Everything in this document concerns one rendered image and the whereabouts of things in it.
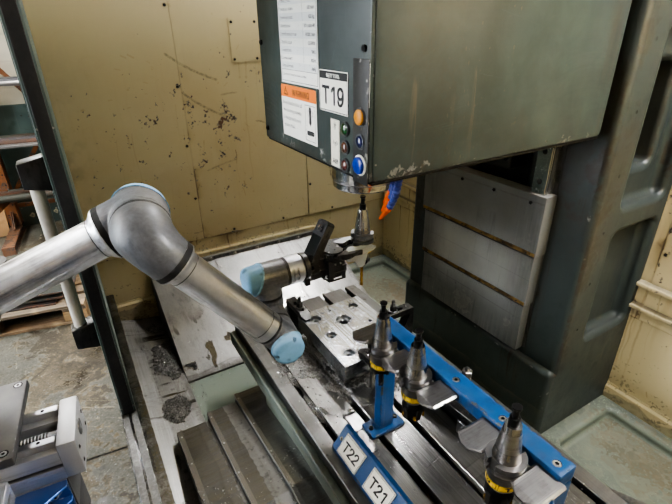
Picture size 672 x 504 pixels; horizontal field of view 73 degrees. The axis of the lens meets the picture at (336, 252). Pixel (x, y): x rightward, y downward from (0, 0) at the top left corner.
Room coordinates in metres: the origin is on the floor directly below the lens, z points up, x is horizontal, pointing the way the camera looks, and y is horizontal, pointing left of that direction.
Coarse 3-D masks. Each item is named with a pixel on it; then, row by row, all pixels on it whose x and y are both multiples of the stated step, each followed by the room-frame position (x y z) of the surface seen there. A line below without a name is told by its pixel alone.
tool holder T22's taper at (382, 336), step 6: (378, 318) 0.77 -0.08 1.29; (378, 324) 0.77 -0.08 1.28; (384, 324) 0.76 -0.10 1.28; (390, 324) 0.77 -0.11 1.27; (378, 330) 0.76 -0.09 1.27; (384, 330) 0.76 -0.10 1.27; (390, 330) 0.77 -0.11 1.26; (378, 336) 0.76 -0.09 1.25; (384, 336) 0.76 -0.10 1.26; (390, 336) 0.77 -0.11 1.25; (372, 342) 0.77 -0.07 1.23; (378, 342) 0.76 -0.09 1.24; (384, 342) 0.76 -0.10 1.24; (390, 342) 0.76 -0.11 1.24; (378, 348) 0.76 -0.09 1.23; (384, 348) 0.75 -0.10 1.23
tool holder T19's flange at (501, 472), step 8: (488, 448) 0.50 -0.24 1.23; (488, 456) 0.49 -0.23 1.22; (488, 464) 0.49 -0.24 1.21; (496, 464) 0.48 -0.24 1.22; (520, 464) 0.47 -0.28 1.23; (496, 472) 0.47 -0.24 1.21; (504, 472) 0.46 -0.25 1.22; (512, 472) 0.46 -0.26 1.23; (520, 472) 0.46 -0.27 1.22; (504, 480) 0.46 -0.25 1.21
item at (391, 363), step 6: (396, 354) 0.75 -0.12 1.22; (402, 354) 0.75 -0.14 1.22; (408, 354) 0.75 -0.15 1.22; (384, 360) 0.73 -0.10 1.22; (390, 360) 0.73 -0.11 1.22; (396, 360) 0.73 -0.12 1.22; (402, 360) 0.73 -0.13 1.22; (384, 366) 0.71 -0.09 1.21; (390, 366) 0.71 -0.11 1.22; (396, 366) 0.71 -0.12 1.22; (396, 372) 0.70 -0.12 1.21
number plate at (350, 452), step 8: (344, 440) 0.77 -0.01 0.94; (352, 440) 0.76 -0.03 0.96; (344, 448) 0.75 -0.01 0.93; (352, 448) 0.74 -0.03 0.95; (360, 448) 0.73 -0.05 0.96; (344, 456) 0.74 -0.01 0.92; (352, 456) 0.73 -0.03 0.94; (360, 456) 0.72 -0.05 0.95; (352, 464) 0.71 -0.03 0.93; (360, 464) 0.70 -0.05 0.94; (352, 472) 0.70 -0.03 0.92
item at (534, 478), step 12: (528, 468) 0.48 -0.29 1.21; (540, 468) 0.47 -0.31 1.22; (516, 480) 0.45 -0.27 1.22; (528, 480) 0.45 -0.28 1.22; (540, 480) 0.45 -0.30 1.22; (552, 480) 0.45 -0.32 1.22; (516, 492) 0.44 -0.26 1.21; (528, 492) 0.43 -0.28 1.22; (540, 492) 0.43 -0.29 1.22; (552, 492) 0.43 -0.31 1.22
